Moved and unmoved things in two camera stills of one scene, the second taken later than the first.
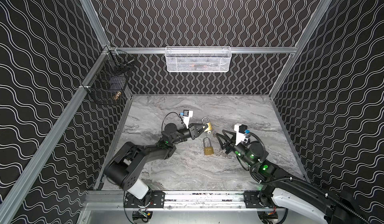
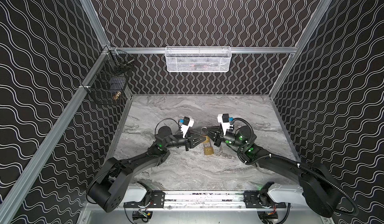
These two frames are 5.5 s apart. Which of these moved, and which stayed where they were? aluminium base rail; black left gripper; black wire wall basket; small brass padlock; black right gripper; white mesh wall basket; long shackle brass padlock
Moved: black right gripper; black left gripper; small brass padlock
Stayed: long shackle brass padlock; aluminium base rail; white mesh wall basket; black wire wall basket
